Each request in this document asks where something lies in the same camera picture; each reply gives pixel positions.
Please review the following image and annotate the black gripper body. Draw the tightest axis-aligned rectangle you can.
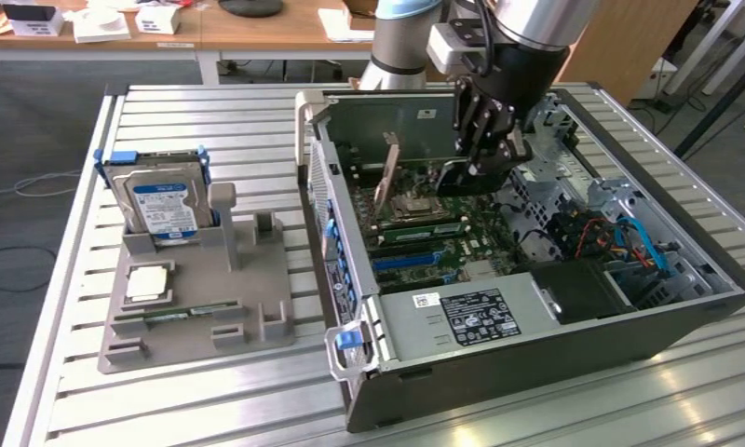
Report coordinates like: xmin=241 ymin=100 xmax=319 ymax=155
xmin=469 ymin=44 xmax=567 ymax=120

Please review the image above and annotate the low profile graphics card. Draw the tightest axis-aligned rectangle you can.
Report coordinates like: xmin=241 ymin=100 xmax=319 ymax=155
xmin=370 ymin=131 xmax=511 ymax=221

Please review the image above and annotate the silver disk bay cage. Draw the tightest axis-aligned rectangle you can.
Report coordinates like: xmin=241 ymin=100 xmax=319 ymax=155
xmin=507 ymin=92 xmax=718 ymax=304

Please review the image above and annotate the CPU with paste residue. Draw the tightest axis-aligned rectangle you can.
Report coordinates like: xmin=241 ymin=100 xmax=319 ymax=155
xmin=401 ymin=191 xmax=439 ymax=216

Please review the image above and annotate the wooden cabinet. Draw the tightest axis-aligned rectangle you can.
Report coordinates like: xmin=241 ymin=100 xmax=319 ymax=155
xmin=557 ymin=0 xmax=701 ymax=107

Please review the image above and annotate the green motherboard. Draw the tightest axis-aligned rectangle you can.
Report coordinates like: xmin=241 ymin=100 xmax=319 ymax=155
xmin=339 ymin=157 xmax=526 ymax=295

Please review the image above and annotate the white floor device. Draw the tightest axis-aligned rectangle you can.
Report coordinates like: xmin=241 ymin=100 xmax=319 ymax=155
xmin=635 ymin=57 xmax=679 ymax=102

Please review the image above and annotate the white paper stack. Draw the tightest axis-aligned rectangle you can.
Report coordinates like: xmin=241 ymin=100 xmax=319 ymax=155
xmin=318 ymin=7 xmax=377 ymax=45

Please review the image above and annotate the brown cardboard box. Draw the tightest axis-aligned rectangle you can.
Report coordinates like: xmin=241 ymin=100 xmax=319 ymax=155
xmin=341 ymin=0 xmax=379 ymax=20

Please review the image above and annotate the long black expansion slot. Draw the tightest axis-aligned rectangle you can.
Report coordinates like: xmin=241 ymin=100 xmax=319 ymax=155
xmin=369 ymin=241 xmax=439 ymax=257

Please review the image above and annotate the blue expansion slot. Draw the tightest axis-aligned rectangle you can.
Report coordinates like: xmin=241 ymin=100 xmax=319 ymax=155
xmin=370 ymin=252 xmax=443 ymax=273

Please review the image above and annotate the wooden desk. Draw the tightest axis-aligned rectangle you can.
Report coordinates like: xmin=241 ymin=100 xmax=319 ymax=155
xmin=201 ymin=0 xmax=546 ymax=88
xmin=0 ymin=0 xmax=205 ymax=64

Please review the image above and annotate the black round monitor base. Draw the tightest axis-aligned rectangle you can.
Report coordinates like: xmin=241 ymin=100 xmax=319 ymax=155
xmin=217 ymin=0 xmax=285 ymax=19

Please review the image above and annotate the grey power supply unit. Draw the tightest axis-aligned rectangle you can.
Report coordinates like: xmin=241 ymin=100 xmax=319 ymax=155
xmin=367 ymin=272 xmax=565 ymax=363

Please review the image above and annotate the blue case release tab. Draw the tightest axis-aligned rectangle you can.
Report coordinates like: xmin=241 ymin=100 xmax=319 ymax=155
xmin=333 ymin=328 xmax=365 ymax=350

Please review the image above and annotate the black open PC case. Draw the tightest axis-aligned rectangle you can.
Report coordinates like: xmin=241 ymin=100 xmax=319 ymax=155
xmin=294 ymin=81 xmax=745 ymax=434

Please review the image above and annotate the hard disk with blue label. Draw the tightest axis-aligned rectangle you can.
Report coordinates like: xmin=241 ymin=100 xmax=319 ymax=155
xmin=110 ymin=167 xmax=215 ymax=241

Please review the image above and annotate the white box with dark print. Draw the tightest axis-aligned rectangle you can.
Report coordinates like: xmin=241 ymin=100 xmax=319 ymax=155
xmin=135 ymin=4 xmax=181 ymax=35

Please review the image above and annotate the grey plastic parts rack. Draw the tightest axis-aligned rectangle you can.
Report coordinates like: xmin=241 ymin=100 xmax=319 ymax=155
xmin=97 ymin=181 xmax=298 ymax=376

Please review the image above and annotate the blue plastic disk carrier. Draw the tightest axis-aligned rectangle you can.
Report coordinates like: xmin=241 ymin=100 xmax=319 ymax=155
xmin=91 ymin=145 xmax=211 ymax=190

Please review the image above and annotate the flat white box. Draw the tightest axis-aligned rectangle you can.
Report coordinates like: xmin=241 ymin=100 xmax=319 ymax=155
xmin=71 ymin=7 xmax=131 ymax=45

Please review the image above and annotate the clean silver CPU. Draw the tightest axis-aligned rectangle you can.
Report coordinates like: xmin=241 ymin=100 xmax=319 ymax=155
xmin=125 ymin=267 xmax=169 ymax=302

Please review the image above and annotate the white box with black lid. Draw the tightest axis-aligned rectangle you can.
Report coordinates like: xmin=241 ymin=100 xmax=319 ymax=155
xmin=4 ymin=3 xmax=63 ymax=37

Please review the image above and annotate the black camera cable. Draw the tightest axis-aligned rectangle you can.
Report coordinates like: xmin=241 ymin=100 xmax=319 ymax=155
xmin=470 ymin=0 xmax=499 ymax=78

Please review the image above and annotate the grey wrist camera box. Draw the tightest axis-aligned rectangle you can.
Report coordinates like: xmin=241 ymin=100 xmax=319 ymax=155
xmin=426 ymin=21 xmax=495 ymax=74

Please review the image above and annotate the orange red wire bundle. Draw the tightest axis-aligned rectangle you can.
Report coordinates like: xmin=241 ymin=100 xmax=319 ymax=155
xmin=579 ymin=217 xmax=650 ymax=269

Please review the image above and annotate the light blue disk wire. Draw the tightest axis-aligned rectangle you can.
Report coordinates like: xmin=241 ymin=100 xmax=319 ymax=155
xmin=613 ymin=215 xmax=682 ymax=284

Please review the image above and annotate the white table frame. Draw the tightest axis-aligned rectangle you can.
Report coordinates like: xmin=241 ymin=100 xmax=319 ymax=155
xmin=661 ymin=0 xmax=745 ymax=132

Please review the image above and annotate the grey case handle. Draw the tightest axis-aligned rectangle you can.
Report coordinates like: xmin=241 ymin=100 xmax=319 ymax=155
xmin=323 ymin=325 xmax=377 ymax=381

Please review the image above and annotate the white floor cable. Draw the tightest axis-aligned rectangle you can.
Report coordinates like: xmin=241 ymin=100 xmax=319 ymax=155
xmin=0 ymin=169 xmax=82 ymax=196

